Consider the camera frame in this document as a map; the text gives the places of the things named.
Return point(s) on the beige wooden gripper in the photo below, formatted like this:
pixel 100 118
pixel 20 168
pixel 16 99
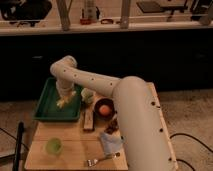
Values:
pixel 65 96

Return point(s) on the yellow banana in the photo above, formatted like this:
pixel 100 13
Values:
pixel 63 102

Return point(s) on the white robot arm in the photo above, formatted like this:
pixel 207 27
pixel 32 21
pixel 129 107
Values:
pixel 145 136

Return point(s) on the clear plastic cup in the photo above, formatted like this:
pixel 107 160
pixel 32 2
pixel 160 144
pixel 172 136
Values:
pixel 87 95

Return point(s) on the green plastic cup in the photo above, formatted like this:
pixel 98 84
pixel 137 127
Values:
pixel 53 146

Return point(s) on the green plastic tray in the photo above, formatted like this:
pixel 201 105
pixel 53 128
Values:
pixel 47 109

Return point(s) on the wooden block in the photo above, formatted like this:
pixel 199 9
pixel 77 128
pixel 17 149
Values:
pixel 88 124

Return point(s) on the dark brown bowl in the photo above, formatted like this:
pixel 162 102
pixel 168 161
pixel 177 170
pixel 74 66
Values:
pixel 104 101

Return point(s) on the orange fruit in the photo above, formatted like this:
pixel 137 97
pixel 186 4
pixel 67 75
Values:
pixel 105 110

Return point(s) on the black pole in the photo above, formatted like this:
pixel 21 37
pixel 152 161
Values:
pixel 18 145

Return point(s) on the brown grape bunch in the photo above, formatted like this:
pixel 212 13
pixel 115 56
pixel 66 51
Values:
pixel 112 127

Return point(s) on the blue cloth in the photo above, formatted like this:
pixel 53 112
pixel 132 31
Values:
pixel 111 144

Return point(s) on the silver fork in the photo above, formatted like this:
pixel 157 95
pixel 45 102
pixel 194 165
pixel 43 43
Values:
pixel 95 161

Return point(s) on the red object on ledge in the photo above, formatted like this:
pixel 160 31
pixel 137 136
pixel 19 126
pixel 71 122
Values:
pixel 84 21

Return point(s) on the white bottle on ledge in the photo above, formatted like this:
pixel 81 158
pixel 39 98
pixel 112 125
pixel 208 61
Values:
pixel 90 10

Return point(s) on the black office chair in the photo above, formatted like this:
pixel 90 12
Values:
pixel 22 12

